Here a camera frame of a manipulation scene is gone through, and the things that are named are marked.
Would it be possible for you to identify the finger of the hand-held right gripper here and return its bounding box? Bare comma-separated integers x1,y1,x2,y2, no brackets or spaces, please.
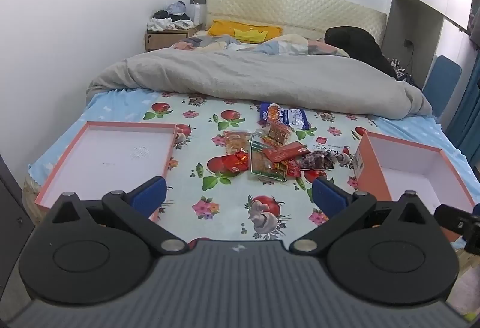
434,203,480,252

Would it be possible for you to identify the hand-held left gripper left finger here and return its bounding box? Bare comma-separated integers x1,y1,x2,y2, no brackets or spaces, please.
49,176,190,255

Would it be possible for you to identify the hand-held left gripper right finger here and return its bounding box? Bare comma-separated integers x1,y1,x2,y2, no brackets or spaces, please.
289,176,433,254

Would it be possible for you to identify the dark packet with white label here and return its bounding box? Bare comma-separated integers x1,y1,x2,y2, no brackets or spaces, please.
302,142,347,171

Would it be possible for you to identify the red and yellow packet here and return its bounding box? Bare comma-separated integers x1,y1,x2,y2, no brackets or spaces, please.
279,159,302,179

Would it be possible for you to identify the long red snack packet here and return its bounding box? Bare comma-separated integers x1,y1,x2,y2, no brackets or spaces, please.
262,141,310,163

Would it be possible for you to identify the pink cardboard box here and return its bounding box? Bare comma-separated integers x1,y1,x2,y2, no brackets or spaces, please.
354,131,476,242

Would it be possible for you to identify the green label clear packet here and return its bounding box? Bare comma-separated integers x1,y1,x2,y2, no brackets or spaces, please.
249,133,287,182

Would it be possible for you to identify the clear brown cracker packet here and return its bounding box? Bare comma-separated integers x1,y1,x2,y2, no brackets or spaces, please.
267,123,294,146

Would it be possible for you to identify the red chocolate bar packet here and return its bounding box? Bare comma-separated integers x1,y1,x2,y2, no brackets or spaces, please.
221,150,250,173

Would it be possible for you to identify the pink box lid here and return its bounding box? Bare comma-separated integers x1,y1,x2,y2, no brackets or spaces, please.
34,121,178,222

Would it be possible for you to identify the floral printed cloth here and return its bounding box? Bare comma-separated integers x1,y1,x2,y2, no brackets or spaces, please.
86,92,379,242

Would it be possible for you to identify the blue and white packet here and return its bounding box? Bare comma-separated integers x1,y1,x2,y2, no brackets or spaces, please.
281,108,310,129

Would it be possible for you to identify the light blue bed sheet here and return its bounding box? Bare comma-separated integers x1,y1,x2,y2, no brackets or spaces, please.
28,92,480,250

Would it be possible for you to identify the blue curtain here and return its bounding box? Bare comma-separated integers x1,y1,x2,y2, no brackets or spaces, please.
446,47,480,164

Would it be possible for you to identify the blue chair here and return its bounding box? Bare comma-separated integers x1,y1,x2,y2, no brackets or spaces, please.
423,55,463,117

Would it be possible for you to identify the checked cloth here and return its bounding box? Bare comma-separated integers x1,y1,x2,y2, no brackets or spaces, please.
386,57,413,83

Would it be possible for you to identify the grey duvet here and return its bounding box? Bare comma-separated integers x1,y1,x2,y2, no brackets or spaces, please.
87,49,434,121

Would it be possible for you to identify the patchwork quilt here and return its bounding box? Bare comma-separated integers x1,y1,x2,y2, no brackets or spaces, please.
170,34,351,58

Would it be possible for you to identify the cardboard box nightstand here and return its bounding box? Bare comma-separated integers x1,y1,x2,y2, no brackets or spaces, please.
145,27,199,52

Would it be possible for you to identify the black clothing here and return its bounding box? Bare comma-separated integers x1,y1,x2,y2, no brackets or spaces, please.
324,26,400,79

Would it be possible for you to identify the pile of clothes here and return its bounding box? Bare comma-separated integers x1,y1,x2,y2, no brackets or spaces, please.
147,1,196,32

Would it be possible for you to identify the yellow pillow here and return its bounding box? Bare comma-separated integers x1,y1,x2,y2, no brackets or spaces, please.
207,20,284,44

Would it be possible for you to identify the white bottle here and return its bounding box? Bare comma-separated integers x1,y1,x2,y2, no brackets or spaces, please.
193,2,205,31

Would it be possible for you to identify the cream quilted headboard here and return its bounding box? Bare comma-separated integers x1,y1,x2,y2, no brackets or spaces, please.
205,0,388,47

